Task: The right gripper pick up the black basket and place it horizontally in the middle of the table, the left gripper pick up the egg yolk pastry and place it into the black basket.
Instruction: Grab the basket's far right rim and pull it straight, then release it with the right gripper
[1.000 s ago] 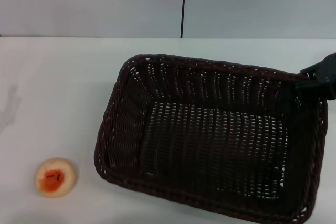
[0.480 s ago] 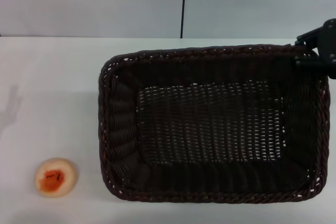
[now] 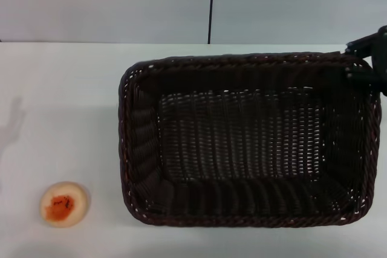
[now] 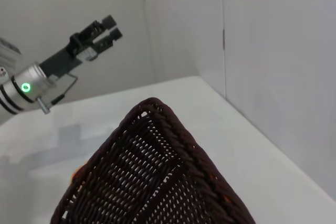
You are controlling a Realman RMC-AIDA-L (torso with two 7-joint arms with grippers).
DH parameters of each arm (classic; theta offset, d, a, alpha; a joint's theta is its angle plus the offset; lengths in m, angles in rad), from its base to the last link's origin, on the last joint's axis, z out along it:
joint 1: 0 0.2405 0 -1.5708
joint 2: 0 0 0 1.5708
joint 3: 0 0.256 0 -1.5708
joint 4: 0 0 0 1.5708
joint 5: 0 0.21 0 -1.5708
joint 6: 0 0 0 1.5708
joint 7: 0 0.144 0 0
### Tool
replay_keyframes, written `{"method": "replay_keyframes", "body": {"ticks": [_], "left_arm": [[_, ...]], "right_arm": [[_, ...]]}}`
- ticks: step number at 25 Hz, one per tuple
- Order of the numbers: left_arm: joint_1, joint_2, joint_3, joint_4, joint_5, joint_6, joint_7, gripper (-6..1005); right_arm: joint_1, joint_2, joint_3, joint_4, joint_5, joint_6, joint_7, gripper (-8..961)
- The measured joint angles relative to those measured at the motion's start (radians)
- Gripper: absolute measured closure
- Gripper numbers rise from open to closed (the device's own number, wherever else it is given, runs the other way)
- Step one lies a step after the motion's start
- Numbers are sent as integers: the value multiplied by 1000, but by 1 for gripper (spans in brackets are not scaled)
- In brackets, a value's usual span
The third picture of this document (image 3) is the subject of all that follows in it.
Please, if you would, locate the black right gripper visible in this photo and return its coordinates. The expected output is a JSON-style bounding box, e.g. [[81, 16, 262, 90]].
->
[[345, 25, 387, 97]]

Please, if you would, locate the black woven plastic basket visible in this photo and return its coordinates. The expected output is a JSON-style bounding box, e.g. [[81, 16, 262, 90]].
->
[[117, 51, 383, 228]]

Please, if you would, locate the round bun with orange topping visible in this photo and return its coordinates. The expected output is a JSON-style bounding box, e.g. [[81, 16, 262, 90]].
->
[[39, 181, 91, 228]]

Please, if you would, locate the black vertical wall strip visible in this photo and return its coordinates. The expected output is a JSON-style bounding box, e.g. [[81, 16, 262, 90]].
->
[[207, 0, 216, 45]]

